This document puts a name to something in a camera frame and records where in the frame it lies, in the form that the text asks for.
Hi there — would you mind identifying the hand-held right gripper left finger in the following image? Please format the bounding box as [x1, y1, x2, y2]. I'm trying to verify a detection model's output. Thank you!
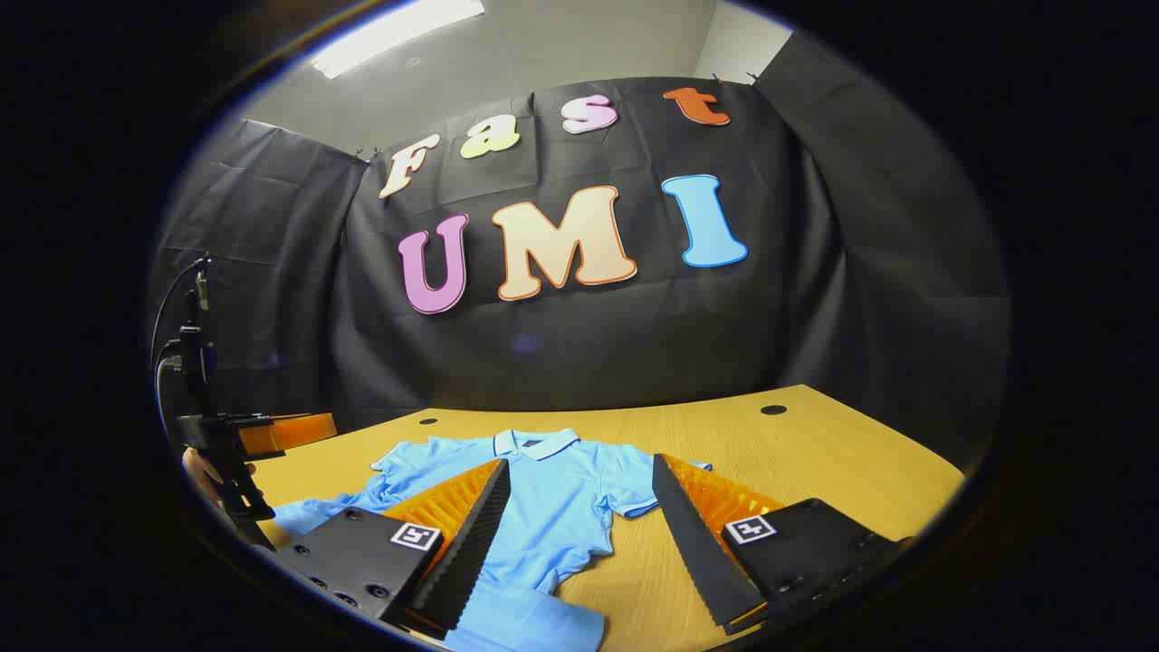
[270, 457, 513, 635]

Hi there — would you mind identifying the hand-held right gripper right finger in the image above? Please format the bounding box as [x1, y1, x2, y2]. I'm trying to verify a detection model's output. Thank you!
[651, 454, 913, 635]

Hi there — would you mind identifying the light blue polo T-shirt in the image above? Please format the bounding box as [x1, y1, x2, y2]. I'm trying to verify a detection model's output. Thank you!
[272, 427, 716, 652]

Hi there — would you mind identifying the black backdrop cloth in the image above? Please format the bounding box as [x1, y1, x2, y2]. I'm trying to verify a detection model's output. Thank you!
[145, 32, 1011, 472]

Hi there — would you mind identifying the ceiling light panel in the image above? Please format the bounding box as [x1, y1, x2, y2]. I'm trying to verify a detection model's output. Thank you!
[308, 0, 486, 81]

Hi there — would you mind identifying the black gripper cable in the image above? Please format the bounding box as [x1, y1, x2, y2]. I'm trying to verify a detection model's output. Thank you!
[149, 256, 209, 428]

